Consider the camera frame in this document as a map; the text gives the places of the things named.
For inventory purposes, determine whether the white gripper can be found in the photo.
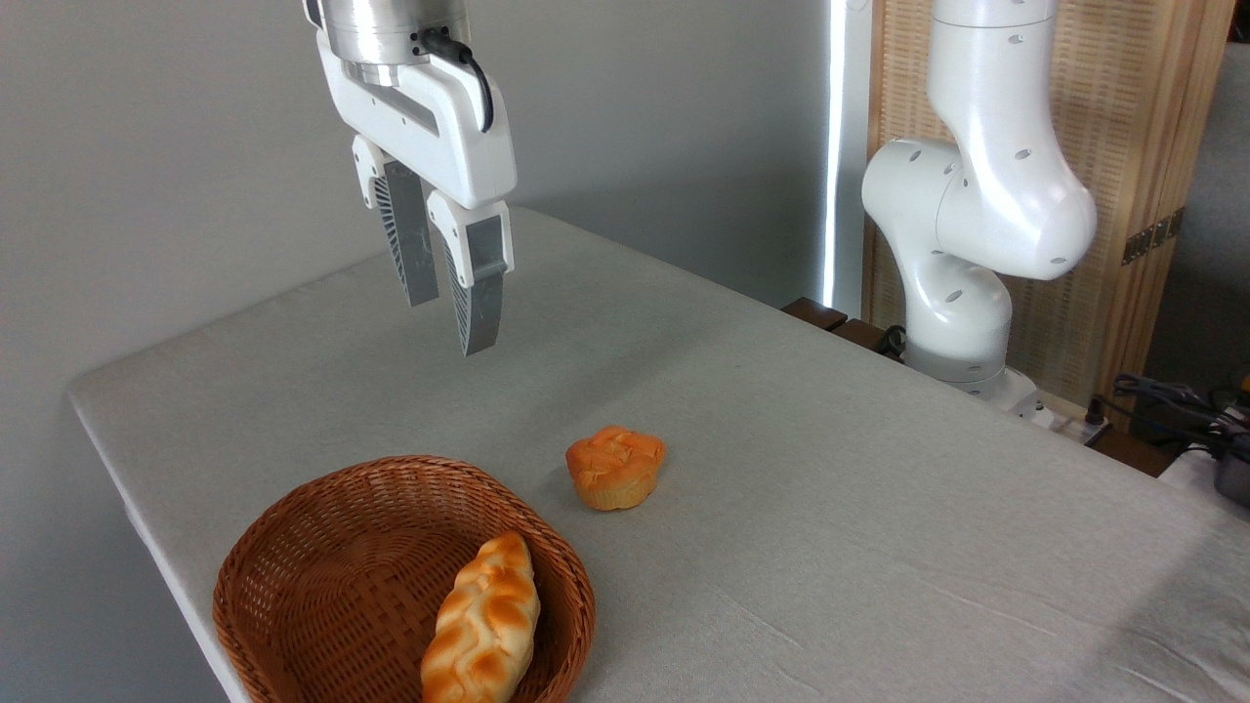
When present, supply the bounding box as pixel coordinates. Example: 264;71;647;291
314;29;518;357

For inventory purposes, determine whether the round orange bread bun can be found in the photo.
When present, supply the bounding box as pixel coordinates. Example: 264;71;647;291
565;426;667;512

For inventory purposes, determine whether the long braided bread loaf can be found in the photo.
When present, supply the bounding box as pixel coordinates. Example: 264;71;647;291
420;530;541;703

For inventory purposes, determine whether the brown wicker basket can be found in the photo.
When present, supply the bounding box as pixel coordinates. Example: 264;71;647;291
213;455;597;703

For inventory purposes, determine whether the dark brown wooden block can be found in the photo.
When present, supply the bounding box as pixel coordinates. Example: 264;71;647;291
781;298;849;333
830;318;896;356

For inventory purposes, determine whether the grey tablecloth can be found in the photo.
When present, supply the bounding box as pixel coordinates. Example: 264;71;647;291
66;206;1250;703

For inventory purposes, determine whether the wooden bamboo folding screen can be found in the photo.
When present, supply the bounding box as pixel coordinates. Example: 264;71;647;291
864;0;1237;433

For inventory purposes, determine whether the brass screen hinge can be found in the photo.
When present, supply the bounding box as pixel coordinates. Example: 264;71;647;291
1121;207;1186;267

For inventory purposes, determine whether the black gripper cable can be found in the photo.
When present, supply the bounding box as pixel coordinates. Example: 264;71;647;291
414;27;495;134

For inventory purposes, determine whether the white vertical light post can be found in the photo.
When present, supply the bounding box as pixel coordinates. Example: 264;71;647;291
822;0;873;319

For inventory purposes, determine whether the black cable bundle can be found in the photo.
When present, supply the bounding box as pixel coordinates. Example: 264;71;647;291
1086;373;1250;460

